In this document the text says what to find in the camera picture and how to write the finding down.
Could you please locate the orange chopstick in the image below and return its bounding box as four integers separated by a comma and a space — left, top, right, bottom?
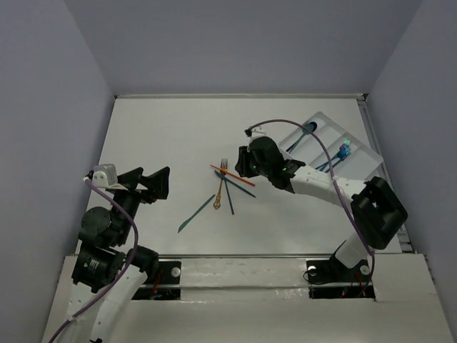
210, 164, 256, 187

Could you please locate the dark blue knife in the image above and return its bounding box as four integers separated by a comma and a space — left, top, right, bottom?
214, 170, 256, 198

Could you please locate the teal plastic knife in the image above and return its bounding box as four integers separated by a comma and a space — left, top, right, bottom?
178, 194, 216, 233

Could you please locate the teal plastic spoon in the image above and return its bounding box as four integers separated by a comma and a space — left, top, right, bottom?
286, 124, 310, 153

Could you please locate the blue-grey plastic fork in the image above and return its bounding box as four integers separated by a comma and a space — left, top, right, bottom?
316, 159, 334, 171

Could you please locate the purple metallic spoon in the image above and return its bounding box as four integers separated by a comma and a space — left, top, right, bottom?
306, 121, 318, 131

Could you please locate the iridescent blue fork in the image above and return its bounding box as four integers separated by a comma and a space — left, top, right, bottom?
331, 146, 351, 167

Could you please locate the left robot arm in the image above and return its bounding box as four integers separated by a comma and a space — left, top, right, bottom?
56, 164, 170, 342

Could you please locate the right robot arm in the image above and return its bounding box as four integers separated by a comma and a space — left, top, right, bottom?
235, 136, 408, 280

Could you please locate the gold ornate fork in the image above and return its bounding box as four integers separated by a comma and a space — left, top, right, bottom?
213, 158, 228, 210

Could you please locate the white divided cutlery tray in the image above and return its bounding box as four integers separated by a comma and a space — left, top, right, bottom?
278, 112, 383, 180

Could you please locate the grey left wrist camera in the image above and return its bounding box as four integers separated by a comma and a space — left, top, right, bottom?
83, 164, 118, 189

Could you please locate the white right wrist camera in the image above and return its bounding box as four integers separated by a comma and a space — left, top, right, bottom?
244, 126, 267, 141

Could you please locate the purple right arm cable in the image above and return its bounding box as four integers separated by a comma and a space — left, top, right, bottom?
244, 119, 376, 297

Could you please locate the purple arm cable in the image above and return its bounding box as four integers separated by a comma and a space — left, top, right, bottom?
48, 178, 139, 343
244, 119, 376, 297

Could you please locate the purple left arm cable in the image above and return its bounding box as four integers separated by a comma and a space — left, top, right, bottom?
48, 178, 139, 343

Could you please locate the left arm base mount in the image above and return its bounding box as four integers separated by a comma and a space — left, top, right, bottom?
132, 259, 181, 301

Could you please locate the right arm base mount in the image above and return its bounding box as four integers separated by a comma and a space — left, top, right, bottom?
303, 259, 376, 299

